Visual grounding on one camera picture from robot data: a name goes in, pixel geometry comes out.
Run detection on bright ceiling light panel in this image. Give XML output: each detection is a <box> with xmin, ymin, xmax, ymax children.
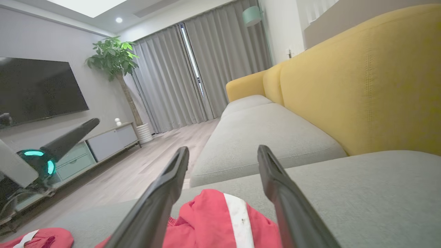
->
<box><xmin>47</xmin><ymin>0</ymin><xmax>128</xmax><ymax>18</ymax></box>

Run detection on beige low partition panel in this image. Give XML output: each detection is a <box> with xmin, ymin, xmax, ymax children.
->
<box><xmin>304</xmin><ymin>0</ymin><xmax>441</xmax><ymax>49</ymax></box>

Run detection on large grey sofa seat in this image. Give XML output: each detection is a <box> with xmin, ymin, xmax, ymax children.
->
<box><xmin>0</xmin><ymin>150</ymin><xmax>441</xmax><ymax>248</ymax></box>

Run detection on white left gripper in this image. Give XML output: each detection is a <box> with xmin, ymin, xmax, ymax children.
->
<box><xmin>0</xmin><ymin>118</ymin><xmax>101</xmax><ymax>189</ymax></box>

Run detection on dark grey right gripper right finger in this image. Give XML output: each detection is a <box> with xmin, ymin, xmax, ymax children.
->
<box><xmin>258</xmin><ymin>145</ymin><xmax>341</xmax><ymax>248</ymax></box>

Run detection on grey sofa seat cushion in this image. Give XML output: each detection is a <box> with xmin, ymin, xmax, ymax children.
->
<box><xmin>189</xmin><ymin>103</ymin><xmax>347</xmax><ymax>188</ymax></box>
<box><xmin>220</xmin><ymin>95</ymin><xmax>274</xmax><ymax>119</ymax></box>

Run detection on white ribbed plant pot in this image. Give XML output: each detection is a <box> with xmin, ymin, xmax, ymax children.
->
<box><xmin>135</xmin><ymin>123</ymin><xmax>153</xmax><ymax>144</ymax></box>

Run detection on red shorts with white stripe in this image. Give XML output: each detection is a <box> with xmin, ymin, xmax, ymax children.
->
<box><xmin>0</xmin><ymin>189</ymin><xmax>283</xmax><ymax>248</ymax></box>

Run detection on black flat screen television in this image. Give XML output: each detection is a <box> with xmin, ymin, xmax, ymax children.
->
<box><xmin>0</xmin><ymin>57</ymin><xmax>89</xmax><ymax>130</ymax></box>

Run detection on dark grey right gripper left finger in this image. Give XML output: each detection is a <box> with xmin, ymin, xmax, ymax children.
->
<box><xmin>104</xmin><ymin>146</ymin><xmax>190</xmax><ymax>248</ymax></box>

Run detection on grey and teal TV cabinet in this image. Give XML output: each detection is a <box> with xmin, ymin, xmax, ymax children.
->
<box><xmin>16</xmin><ymin>122</ymin><xmax>142</xmax><ymax>211</ymax></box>

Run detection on yellow sofa backrest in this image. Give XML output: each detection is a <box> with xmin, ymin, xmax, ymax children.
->
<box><xmin>226</xmin><ymin>3</ymin><xmax>441</xmax><ymax>156</ymax></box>

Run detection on narrow window between curtains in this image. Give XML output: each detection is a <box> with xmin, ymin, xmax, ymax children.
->
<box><xmin>179</xmin><ymin>24</ymin><xmax>205</xmax><ymax>97</ymax></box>

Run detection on grey pleated curtain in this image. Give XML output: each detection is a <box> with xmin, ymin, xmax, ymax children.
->
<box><xmin>132</xmin><ymin>24</ymin><xmax>214</xmax><ymax>135</ymax></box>
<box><xmin>184</xmin><ymin>0</ymin><xmax>273</xmax><ymax>118</ymax></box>

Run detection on green leafy indoor tree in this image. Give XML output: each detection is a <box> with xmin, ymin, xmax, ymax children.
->
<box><xmin>85</xmin><ymin>36</ymin><xmax>143</xmax><ymax>126</ymax></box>

